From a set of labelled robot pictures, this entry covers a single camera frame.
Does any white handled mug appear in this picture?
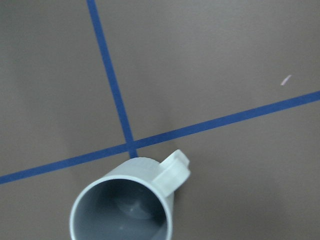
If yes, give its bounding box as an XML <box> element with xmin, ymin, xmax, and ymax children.
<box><xmin>69</xmin><ymin>149</ymin><xmax>191</xmax><ymax>240</ymax></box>

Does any brown paper table cover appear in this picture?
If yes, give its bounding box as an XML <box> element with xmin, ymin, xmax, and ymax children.
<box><xmin>0</xmin><ymin>0</ymin><xmax>320</xmax><ymax>240</ymax></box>

